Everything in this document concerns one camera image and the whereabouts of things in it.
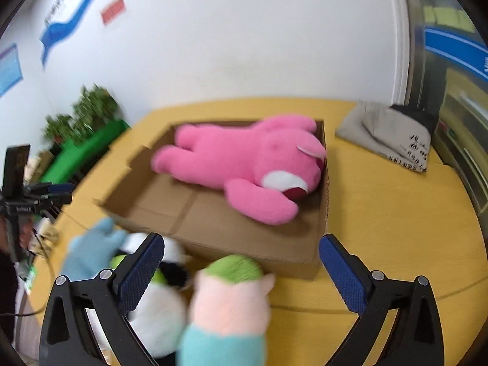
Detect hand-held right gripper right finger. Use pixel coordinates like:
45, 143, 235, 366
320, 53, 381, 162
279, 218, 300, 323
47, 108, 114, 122
319, 233, 445, 366

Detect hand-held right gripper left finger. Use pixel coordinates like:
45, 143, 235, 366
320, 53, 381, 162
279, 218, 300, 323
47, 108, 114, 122
39, 232, 165, 366

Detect brown cardboard box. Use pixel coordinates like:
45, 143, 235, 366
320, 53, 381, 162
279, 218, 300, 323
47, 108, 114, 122
93, 119, 330, 281

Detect pink plush doll green hat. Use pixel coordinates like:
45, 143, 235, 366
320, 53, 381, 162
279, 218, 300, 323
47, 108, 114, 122
176, 255, 276, 366

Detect pink plush bear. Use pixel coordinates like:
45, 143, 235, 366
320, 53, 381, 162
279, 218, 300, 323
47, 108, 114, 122
151, 114, 328, 225

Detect yellow wooden desktop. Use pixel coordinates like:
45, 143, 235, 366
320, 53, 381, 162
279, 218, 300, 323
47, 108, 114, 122
27, 98, 486, 366

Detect black and white plush panda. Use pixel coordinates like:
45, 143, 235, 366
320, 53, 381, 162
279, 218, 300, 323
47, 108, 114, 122
88, 232, 188, 360

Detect light blue plush toy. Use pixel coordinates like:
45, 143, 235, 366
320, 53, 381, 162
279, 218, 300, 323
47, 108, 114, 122
61, 217, 128, 281

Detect green board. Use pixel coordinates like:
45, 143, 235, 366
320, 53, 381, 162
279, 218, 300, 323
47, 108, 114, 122
40, 119, 131, 184

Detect beige folded cloth bag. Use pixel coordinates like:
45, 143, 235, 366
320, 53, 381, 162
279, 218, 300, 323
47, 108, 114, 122
335, 101, 438, 174

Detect green potted plants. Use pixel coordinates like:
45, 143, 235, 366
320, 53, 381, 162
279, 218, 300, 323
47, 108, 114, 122
41, 86, 120, 147

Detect glass door with blue sign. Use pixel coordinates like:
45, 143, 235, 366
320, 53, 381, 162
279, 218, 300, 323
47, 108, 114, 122
396, 0, 488, 222

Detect black camera tripod rig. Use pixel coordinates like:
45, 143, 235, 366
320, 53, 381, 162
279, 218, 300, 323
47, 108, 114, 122
0, 144, 75, 264

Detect blue framed wall poster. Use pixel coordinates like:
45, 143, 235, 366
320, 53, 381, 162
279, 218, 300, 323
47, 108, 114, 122
0, 43, 23, 97

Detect red wall sign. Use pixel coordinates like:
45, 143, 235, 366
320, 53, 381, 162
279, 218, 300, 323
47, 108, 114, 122
100, 0, 127, 27

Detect blue wave wall decal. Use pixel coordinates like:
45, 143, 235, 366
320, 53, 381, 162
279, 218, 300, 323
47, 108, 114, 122
39, 0, 135, 70

